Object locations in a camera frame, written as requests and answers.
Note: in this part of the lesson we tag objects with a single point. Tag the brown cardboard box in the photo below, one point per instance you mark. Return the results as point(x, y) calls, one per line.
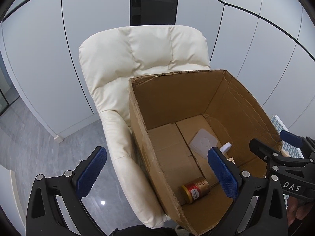
point(172, 98)

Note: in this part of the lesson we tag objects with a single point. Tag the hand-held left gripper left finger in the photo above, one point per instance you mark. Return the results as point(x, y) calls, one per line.
point(91, 174)

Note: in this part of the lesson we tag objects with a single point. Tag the cream padded chair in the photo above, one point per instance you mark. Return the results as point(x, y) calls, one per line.
point(137, 54)

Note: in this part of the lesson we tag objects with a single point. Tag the white round jar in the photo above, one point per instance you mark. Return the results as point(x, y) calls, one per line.
point(226, 148)

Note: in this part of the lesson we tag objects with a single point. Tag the blue yellow checkered tablecloth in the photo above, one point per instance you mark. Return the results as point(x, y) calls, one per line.
point(279, 125)

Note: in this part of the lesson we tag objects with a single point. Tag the person's right hand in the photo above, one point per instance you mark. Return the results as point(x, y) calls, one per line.
point(300, 213)

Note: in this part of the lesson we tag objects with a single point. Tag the translucent square lid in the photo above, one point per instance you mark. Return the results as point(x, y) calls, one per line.
point(203, 142)

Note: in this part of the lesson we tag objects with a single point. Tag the red and gold tin can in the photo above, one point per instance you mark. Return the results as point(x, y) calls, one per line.
point(196, 189)

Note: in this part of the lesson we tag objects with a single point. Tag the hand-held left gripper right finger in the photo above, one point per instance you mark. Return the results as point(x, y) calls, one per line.
point(225, 174)

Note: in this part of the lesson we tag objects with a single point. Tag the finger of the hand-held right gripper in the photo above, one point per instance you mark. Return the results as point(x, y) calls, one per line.
point(270, 156)
point(290, 137)

